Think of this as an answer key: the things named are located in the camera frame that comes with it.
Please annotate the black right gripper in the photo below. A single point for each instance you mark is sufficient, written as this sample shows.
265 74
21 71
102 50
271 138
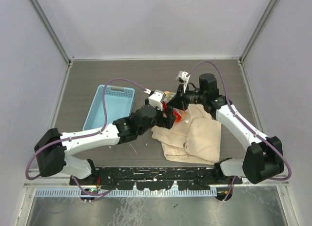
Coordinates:
179 100

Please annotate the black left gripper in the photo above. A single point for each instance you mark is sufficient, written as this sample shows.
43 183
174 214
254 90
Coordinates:
166 122

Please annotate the red yellow fake pear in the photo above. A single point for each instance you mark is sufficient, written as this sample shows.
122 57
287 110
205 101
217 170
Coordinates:
176 113

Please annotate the clear polka dot zip bag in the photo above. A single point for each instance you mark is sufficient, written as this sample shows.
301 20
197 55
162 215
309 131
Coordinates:
185 114

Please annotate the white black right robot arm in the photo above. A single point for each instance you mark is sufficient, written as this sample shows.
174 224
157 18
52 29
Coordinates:
263 156

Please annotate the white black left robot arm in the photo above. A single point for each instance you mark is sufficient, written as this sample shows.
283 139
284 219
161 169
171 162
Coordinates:
55 151

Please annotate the beige folded fabric garment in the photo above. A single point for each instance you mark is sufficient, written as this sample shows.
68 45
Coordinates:
197 141

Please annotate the light blue plastic basket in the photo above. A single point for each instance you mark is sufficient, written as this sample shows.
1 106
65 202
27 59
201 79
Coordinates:
118 103

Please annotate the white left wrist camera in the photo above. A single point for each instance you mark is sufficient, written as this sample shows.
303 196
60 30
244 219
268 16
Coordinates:
156 99

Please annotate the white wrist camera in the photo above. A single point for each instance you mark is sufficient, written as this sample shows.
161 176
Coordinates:
183 77
156 99

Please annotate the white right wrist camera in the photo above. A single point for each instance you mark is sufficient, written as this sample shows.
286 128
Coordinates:
183 77

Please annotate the black paint-chipped base rail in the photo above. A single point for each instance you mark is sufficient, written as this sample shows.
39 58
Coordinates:
155 178

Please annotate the light blue slotted cable duct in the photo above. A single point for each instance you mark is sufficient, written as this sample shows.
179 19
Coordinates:
173 192

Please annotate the aluminium frame rail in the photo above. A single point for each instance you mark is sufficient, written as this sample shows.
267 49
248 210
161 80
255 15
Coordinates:
50 29

